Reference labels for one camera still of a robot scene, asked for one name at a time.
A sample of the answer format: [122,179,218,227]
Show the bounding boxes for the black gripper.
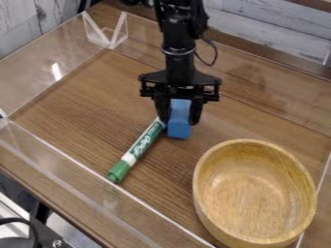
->
[139,70,224,126]

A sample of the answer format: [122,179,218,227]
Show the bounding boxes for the black cable lower left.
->
[0,217,41,248]

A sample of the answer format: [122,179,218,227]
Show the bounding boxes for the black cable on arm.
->
[193,35,220,67]

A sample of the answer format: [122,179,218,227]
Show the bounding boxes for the clear acrylic tray wall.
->
[0,6,331,248]

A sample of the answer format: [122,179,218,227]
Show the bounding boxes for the black metal table bracket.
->
[31,202,75,248]

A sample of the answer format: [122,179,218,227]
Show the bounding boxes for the brown wooden bowl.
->
[193,139,317,248]

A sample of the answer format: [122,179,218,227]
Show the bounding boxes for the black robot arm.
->
[139,0,224,125]

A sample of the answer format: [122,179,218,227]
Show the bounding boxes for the blue foam block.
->
[167,99,191,140]

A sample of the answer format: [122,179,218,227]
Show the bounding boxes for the green dry erase marker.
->
[107,118,165,183]

